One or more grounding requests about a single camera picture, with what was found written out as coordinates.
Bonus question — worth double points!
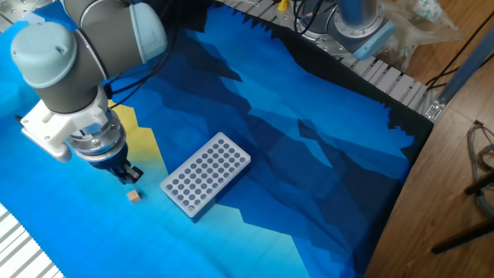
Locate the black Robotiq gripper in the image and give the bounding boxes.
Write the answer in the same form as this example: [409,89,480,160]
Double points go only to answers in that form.
[88,144,144,185]

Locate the white blue test tube rack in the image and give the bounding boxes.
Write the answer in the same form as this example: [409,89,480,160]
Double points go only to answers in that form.
[159,131,252,224]

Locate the blue mountain print cloth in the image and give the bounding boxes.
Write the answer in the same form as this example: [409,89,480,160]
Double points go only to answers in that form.
[0,0,435,278]

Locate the clear plastic bag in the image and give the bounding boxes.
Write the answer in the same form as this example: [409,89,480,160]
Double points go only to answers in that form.
[376,0,464,73]

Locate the dark wooden stand leg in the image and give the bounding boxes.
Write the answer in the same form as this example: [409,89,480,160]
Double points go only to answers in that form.
[464,171,494,196]
[431,219,494,255]

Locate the white packet green print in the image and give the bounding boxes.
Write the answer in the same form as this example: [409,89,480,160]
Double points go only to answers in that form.
[411,0,444,23]

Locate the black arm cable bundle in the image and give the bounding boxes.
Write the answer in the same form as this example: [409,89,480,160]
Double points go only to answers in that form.
[102,0,182,109]

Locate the black base cable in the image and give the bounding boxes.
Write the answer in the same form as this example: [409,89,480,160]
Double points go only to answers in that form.
[291,0,323,36]

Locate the black floor cable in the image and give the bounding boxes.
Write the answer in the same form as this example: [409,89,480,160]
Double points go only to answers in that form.
[424,11,494,90]

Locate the aluminium frame bar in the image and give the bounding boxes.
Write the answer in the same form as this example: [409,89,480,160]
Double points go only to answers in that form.
[424,22,494,123]

